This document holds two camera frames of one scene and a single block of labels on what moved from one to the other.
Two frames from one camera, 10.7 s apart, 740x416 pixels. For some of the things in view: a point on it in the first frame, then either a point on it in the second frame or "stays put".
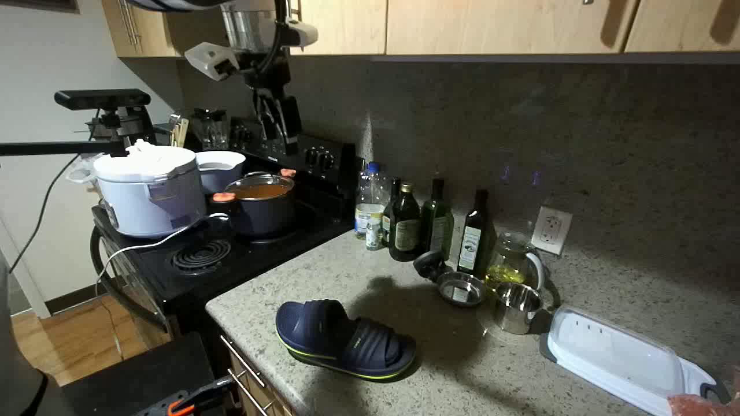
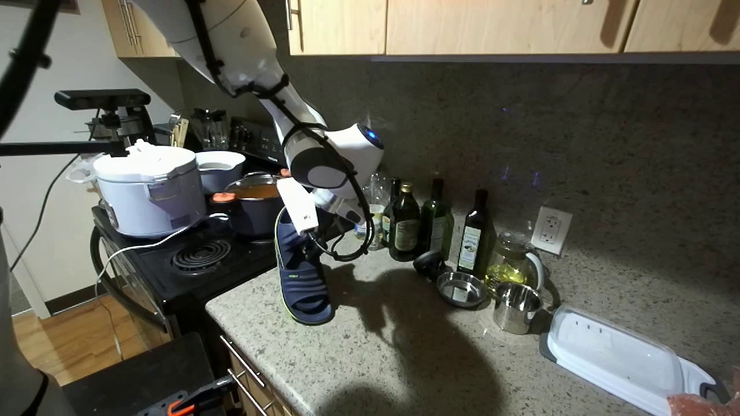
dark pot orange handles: (266, 202) stays put
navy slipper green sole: (327, 332) → (303, 274)
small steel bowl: (461, 286) stays put
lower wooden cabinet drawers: (251, 392) stays put
